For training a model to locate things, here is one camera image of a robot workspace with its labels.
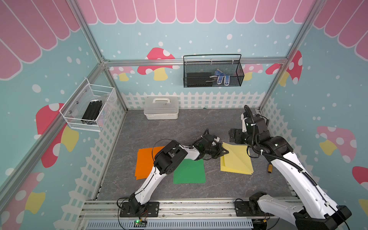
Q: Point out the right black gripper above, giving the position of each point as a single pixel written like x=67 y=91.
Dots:
x=237 y=137

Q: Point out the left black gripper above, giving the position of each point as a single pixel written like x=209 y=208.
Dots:
x=219 y=153

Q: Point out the yellow paper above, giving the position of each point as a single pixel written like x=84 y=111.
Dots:
x=237 y=160

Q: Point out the small green paper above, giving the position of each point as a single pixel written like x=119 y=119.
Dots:
x=190 y=172

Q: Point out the orange paper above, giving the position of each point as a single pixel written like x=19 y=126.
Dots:
x=144 y=163

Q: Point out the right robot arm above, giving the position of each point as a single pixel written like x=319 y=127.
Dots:
x=317 y=210

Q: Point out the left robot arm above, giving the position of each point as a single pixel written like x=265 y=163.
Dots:
x=165 y=162

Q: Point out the small brown object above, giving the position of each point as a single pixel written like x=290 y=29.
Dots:
x=270 y=168

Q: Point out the blue white item in basket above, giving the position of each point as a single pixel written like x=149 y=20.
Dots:
x=220 y=78

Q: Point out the white plastic storage box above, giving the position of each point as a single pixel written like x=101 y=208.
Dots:
x=161 y=107

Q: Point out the small green circuit board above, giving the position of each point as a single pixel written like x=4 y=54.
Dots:
x=139 y=223

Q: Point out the black box in white basket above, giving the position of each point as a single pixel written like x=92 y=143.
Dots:
x=92 y=112

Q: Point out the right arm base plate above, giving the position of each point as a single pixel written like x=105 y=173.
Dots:
x=245 y=208

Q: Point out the black wire wall basket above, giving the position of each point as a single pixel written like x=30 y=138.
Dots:
x=230 y=64

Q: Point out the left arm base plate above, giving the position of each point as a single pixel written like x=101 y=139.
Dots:
x=149 y=209

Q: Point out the white wire wall basket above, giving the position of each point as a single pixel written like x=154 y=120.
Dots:
x=72 y=111

